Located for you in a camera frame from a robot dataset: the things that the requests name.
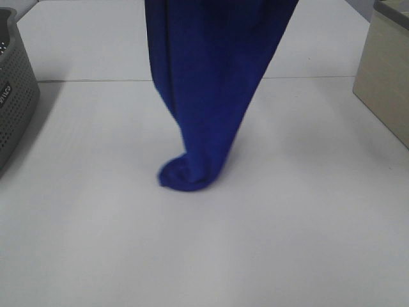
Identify blue microfibre towel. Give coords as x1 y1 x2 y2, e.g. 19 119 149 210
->
144 1 297 191

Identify grey perforated plastic basket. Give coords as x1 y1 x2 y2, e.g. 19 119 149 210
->
1 7 40 169

